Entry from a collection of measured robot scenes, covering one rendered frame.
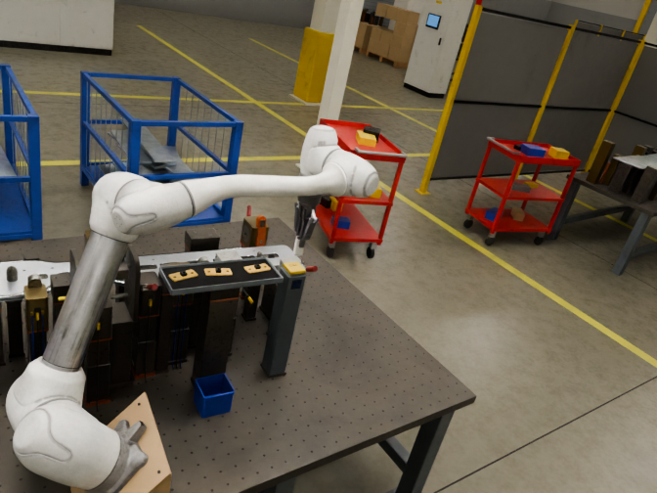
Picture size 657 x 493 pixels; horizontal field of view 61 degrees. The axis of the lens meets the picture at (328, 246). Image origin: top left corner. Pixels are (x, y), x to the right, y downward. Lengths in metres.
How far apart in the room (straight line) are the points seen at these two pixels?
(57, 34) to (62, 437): 8.78
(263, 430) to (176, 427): 0.28
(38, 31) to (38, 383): 8.52
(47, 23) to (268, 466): 8.69
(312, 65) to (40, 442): 8.06
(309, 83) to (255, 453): 7.70
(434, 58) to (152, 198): 10.91
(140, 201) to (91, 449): 0.61
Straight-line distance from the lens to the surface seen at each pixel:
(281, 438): 1.96
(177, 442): 1.91
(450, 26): 12.06
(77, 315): 1.63
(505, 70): 6.77
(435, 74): 12.14
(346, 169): 1.60
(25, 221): 4.23
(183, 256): 2.22
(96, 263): 1.60
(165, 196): 1.45
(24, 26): 9.87
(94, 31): 10.07
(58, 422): 1.52
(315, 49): 9.07
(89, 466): 1.56
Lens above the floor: 2.11
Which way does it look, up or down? 27 degrees down
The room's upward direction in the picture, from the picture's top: 13 degrees clockwise
